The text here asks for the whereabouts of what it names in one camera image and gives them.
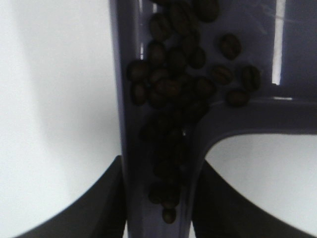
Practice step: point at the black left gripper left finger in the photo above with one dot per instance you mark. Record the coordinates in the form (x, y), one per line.
(99, 213)

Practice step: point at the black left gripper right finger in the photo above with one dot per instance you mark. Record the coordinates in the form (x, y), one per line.
(219, 211)

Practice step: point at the pile of coffee beans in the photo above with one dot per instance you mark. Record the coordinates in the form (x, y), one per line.
(174, 37)

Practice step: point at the purple plastic dustpan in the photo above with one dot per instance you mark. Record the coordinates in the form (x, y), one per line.
(283, 45)

